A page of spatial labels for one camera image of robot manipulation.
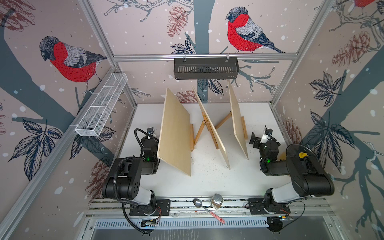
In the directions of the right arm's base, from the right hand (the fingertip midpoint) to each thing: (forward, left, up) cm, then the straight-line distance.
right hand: (261, 132), depth 91 cm
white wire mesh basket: (-1, +91, +24) cm, 94 cm away
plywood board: (-16, +51, +11) cm, 55 cm away
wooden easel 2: (+8, +8, -6) cm, 12 cm away
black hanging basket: (+41, +35, +20) cm, 58 cm away
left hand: (-2, +65, +2) cm, 65 cm away
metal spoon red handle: (-38, +39, -10) cm, 55 cm away
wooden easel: (-6, +43, -4) cm, 44 cm away
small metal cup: (-39, +30, +1) cm, 49 cm away
